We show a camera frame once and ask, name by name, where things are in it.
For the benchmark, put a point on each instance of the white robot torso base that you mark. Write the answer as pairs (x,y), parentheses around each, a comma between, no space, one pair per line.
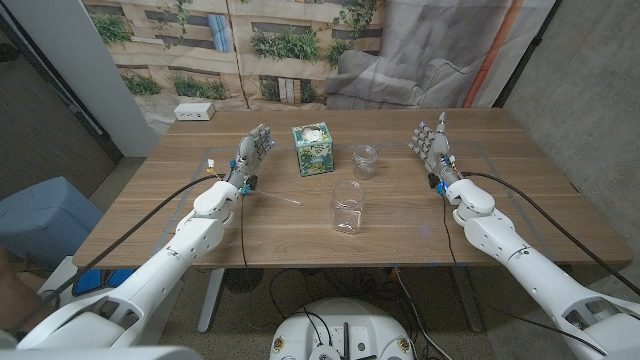
(345,325)

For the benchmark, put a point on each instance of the large clear plastic cup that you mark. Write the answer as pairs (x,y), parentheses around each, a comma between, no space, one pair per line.
(347,210)

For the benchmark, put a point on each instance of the grey table leg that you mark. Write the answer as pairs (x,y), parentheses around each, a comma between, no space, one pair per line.
(467,300)

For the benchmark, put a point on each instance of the black round floor fan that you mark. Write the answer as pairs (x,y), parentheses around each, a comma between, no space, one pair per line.
(243,280)

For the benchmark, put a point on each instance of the printed fabric backdrop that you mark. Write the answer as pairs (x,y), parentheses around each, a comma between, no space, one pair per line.
(300,60)

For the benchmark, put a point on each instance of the white robot chest edge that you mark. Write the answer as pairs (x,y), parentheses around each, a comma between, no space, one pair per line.
(100,354)

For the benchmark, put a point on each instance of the black backdrop stand pole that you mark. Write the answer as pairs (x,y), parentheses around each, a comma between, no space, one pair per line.
(526,55)

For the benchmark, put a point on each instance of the small clear glass jar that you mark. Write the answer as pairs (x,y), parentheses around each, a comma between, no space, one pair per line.
(365,162)

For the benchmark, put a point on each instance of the white table leg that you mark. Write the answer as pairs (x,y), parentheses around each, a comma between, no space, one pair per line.
(210,300)

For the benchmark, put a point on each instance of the blue-grey ottoman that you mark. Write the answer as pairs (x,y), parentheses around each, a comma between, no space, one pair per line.
(40,215)

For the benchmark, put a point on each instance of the white power strip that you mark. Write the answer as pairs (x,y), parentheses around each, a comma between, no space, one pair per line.
(194,111)

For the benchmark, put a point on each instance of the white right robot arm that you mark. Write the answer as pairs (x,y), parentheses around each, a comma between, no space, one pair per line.
(500,235)

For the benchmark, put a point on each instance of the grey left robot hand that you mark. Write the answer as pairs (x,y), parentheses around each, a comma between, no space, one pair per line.
(247,155)

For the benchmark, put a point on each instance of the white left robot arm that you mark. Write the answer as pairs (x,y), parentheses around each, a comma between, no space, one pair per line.
(190,240)

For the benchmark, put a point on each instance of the teal floral tissue box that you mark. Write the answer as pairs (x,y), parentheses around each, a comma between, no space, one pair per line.
(314,155)

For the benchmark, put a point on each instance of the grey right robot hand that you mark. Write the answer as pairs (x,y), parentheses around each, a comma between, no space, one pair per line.
(437,150)

